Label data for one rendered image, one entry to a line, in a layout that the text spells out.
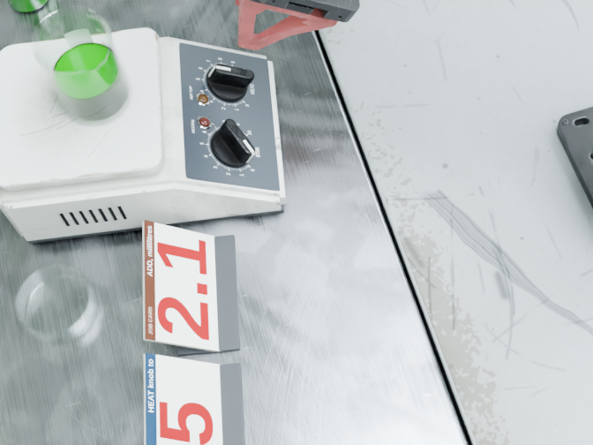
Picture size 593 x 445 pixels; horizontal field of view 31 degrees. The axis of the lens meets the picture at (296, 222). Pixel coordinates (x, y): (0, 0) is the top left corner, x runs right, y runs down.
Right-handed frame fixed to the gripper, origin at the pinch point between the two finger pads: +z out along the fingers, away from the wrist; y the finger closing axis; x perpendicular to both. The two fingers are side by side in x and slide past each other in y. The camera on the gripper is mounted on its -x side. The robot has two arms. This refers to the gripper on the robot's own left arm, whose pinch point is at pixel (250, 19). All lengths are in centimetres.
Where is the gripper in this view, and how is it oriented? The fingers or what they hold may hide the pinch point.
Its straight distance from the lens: 75.6
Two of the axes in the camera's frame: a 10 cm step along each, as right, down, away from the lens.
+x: 9.0, 1.3, 4.1
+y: 0.7, 9.0, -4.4
